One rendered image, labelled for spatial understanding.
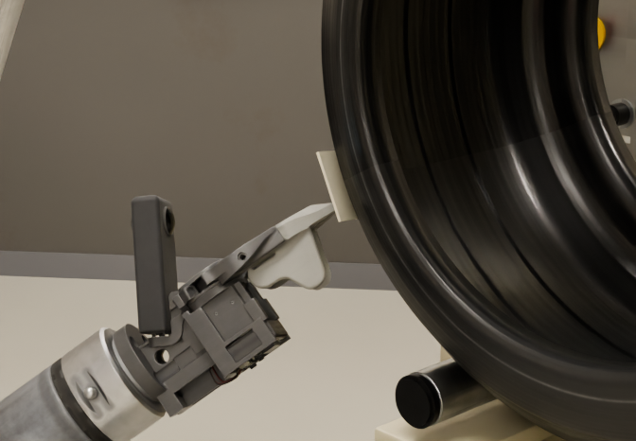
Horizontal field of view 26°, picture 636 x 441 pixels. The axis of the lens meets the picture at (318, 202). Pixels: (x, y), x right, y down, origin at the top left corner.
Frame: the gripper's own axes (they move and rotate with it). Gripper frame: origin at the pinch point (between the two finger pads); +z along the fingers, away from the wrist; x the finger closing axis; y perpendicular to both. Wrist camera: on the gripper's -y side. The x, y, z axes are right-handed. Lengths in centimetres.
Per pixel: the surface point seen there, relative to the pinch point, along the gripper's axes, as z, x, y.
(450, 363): 1.3, -0.9, 16.5
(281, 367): -50, -240, -7
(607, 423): 8.8, 13.6, 26.0
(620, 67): 38, -72, -2
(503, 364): 5.2, 9.2, 18.8
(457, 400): 0.2, 0.6, 19.2
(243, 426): -60, -205, 1
